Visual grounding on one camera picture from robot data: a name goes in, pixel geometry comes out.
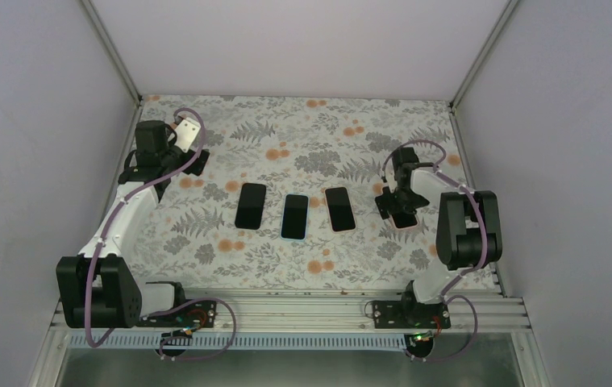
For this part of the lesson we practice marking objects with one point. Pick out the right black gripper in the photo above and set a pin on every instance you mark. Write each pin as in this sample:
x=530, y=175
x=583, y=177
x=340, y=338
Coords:
x=393, y=208

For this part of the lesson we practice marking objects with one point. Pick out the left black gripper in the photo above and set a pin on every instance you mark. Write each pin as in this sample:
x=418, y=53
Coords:
x=196, y=169

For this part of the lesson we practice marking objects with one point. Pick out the blue phone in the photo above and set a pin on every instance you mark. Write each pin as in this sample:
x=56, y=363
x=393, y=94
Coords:
x=405, y=220

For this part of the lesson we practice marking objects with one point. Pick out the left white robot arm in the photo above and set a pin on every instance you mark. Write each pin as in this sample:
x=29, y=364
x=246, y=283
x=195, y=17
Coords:
x=97, y=288

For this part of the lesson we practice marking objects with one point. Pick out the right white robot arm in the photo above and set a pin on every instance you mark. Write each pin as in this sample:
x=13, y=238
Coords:
x=468, y=234

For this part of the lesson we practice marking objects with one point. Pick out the phone in beige case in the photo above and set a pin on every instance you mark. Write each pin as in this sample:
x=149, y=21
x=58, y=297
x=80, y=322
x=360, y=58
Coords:
x=339, y=208

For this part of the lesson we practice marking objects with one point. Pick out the phone in black case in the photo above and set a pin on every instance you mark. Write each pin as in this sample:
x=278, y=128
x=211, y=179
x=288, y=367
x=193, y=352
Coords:
x=250, y=207

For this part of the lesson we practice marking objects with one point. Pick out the phone in light-blue case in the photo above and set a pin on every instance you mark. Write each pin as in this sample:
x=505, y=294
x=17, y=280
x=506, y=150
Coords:
x=295, y=217

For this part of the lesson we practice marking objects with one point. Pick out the floral patterned mat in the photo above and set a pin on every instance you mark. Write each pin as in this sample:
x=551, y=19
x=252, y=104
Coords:
x=294, y=146

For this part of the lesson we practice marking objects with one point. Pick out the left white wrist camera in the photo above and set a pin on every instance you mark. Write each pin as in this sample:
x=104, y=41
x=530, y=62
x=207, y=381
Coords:
x=187, y=131

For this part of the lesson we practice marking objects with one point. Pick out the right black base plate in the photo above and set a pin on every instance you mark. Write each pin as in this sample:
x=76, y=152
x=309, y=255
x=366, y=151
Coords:
x=399, y=315

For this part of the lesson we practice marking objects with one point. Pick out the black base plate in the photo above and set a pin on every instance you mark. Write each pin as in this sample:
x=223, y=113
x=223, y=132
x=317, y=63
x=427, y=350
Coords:
x=399, y=315
x=194, y=316

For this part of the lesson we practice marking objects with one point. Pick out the aluminium rail frame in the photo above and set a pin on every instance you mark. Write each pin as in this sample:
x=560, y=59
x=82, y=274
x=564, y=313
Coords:
x=348, y=311

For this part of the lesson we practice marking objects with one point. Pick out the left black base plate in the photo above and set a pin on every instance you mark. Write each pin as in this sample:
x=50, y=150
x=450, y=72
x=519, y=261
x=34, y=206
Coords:
x=194, y=316

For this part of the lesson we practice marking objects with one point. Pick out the perforated cable duct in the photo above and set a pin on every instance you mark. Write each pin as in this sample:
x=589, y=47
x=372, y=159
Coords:
x=259, y=341

